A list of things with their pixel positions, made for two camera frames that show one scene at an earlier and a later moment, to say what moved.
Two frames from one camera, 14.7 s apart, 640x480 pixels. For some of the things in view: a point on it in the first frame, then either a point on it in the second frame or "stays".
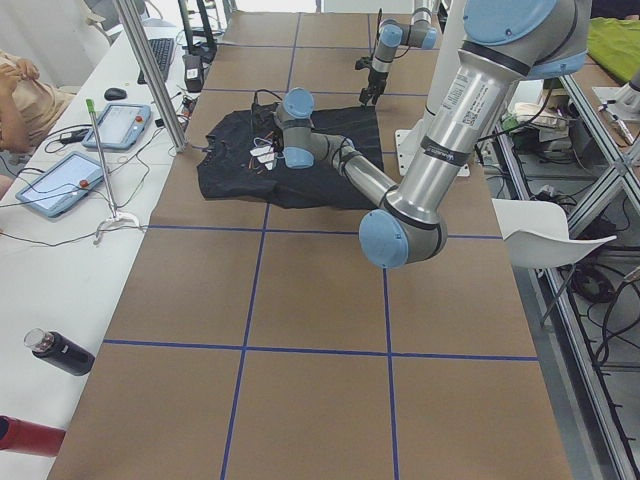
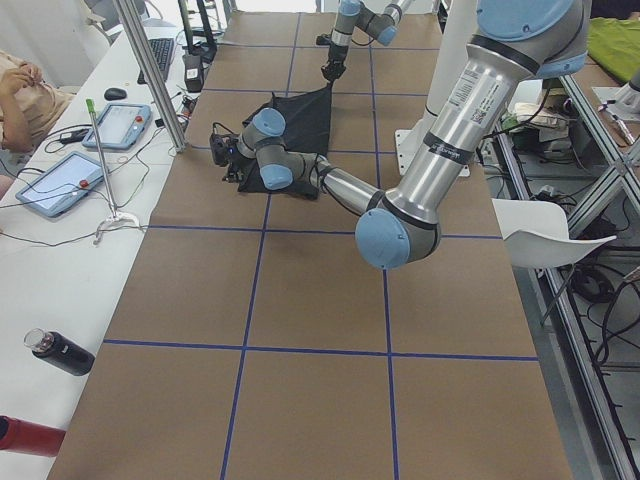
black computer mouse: (114, 93) stays
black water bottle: (60, 351) stays
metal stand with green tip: (114, 219) stays
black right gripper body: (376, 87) -> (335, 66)
